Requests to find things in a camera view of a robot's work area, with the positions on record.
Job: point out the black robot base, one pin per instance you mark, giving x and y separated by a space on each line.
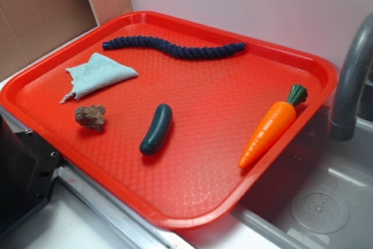
29 166

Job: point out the brown cardboard panel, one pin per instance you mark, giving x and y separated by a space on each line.
31 29

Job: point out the grey toy sink basin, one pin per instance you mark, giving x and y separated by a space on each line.
317 193

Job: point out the red plastic tray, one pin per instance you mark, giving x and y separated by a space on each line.
219 86

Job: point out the light blue cloth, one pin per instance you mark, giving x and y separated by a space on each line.
99 72

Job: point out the grey toy faucet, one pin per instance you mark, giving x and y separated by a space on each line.
353 95

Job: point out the orange plastic carrot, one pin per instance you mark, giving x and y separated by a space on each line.
277 120

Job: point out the brown rock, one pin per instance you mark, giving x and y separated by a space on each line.
91 117

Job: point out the dark green plastic pickle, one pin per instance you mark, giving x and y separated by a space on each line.
158 131

